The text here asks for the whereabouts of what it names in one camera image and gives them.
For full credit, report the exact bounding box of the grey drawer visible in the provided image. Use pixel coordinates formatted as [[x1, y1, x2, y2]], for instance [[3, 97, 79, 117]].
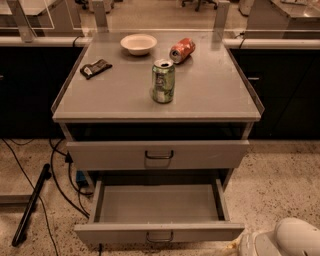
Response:
[[67, 140, 249, 171], [75, 180, 244, 244]]

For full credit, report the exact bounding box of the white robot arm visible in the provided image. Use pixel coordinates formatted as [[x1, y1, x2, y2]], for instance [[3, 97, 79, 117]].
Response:
[[238, 218, 320, 256]]

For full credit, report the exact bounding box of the grey top drawer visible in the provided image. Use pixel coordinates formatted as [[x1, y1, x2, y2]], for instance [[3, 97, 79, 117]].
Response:
[[67, 140, 249, 171]]

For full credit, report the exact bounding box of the grey metal drawer cabinet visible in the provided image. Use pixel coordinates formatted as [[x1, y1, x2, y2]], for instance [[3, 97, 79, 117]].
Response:
[[53, 31, 263, 185]]

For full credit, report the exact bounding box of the green soda can upright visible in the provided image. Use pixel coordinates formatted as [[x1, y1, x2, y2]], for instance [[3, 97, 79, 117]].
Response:
[[152, 59, 175, 104]]

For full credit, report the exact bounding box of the orange soda can lying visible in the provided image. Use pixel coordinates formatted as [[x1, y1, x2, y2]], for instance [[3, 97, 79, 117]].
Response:
[[169, 38, 196, 64]]

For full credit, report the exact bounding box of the white paper bowl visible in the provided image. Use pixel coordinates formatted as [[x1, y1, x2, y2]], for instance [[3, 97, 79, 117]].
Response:
[[120, 34, 157, 56]]

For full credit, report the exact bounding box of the black snack wrapper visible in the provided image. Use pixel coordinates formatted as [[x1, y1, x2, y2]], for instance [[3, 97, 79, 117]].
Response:
[[80, 59, 112, 80]]

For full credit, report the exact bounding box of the blue power plug box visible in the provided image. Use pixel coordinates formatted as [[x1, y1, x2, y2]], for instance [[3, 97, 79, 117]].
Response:
[[76, 171, 88, 186]]

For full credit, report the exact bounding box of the office chair base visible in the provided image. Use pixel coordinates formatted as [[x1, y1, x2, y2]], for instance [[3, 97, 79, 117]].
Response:
[[181, 0, 218, 12]]

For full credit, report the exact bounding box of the black bar on floor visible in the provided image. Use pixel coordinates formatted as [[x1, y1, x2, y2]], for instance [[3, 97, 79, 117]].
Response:
[[11, 164, 51, 247]]

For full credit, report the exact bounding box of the black floor cable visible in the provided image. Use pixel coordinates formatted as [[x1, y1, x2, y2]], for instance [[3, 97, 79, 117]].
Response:
[[0, 137, 94, 256]]

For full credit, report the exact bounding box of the white horizontal rail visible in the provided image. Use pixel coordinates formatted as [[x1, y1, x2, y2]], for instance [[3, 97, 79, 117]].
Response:
[[0, 37, 320, 50]]

